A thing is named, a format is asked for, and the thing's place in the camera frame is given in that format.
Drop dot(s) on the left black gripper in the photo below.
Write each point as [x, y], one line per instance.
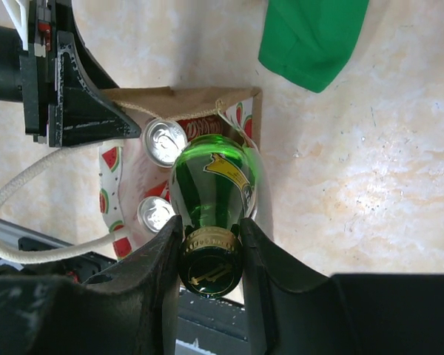
[66, 106]

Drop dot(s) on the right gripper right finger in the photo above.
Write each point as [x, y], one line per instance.
[293, 309]

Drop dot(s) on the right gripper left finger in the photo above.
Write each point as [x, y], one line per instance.
[128, 308]

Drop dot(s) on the watermelon print canvas bag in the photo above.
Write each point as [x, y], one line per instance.
[127, 173]

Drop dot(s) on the red cola can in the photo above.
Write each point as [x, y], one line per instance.
[155, 209]
[164, 141]
[195, 127]

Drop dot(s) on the green glass bottle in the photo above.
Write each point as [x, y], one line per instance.
[212, 187]

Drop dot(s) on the green t-shirt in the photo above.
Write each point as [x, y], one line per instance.
[309, 42]

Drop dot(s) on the aluminium rail frame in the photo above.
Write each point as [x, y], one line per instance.
[10, 233]

